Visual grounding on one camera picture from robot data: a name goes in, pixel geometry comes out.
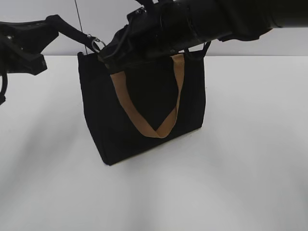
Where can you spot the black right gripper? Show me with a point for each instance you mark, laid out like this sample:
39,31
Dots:
153,31

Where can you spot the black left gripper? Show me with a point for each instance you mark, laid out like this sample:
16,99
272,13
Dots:
21,44

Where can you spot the silver zipper pull with ring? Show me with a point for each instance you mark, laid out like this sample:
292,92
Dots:
96,44

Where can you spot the black tote bag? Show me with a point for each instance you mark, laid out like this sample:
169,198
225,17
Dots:
153,90

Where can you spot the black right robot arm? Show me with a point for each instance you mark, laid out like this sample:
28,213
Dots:
245,20

